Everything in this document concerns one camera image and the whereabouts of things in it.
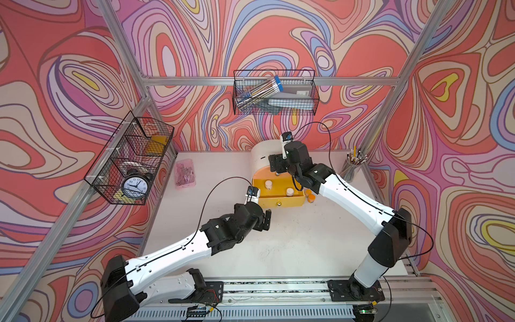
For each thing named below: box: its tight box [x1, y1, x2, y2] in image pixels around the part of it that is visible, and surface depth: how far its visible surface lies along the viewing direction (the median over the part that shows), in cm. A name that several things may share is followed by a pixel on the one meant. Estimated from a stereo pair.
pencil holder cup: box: [339, 145, 368, 183], surface depth 101 cm
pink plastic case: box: [174, 158, 197, 190], surface depth 110 cm
